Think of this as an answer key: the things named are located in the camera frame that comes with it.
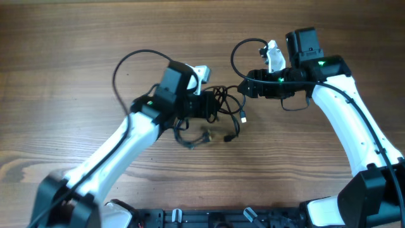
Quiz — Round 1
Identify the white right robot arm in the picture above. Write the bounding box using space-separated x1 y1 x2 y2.
238 27 404 227

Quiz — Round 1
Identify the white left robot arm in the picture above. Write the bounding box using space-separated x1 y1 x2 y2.
29 61 216 227

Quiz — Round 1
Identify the black left camera cable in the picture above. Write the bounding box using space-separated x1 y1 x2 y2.
27 49 173 228

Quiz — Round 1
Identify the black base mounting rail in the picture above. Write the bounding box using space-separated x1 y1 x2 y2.
134 207 306 228

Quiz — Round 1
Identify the black camera cable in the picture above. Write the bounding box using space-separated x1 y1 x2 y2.
27 49 173 228
230 37 405 228

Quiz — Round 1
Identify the black right camera cable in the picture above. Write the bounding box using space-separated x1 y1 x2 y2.
230 37 405 228

